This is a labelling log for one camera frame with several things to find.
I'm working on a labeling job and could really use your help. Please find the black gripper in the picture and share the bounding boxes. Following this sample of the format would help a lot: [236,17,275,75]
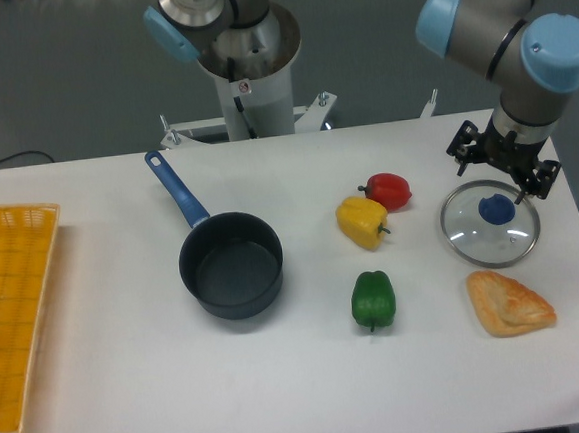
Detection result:
[446,120,562,205]

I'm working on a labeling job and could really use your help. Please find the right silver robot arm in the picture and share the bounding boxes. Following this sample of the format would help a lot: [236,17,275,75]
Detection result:
[415,0,579,177]

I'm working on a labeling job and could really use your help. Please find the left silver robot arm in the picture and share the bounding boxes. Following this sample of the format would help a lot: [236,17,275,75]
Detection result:
[143,0,567,199]

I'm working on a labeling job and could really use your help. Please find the triangle bread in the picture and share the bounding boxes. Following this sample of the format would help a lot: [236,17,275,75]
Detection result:
[466,270,557,338]

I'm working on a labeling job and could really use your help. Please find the glass lid blue knob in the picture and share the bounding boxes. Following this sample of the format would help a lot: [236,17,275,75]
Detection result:
[436,174,545,274]

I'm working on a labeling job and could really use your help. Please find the red bell pepper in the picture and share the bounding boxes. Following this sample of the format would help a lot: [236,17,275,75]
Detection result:
[357,173,412,213]

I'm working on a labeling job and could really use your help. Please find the yellow bell pepper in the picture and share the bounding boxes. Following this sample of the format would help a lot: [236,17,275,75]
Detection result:
[335,196,390,250]

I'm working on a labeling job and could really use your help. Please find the green bell pepper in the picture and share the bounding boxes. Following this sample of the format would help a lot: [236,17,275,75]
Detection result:
[350,270,397,332]

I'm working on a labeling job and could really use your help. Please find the yellow wicker basket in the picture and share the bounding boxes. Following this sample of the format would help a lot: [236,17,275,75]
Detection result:
[0,203,60,433]

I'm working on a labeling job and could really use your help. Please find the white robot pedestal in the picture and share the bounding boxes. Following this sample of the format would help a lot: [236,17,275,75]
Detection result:
[143,3,337,141]

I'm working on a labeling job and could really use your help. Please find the dark saucepan blue handle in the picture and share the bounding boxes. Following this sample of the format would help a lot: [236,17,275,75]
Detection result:
[144,151,283,320]

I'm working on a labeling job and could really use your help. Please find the black cable on floor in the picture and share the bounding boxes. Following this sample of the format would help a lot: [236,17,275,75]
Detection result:
[0,148,57,168]

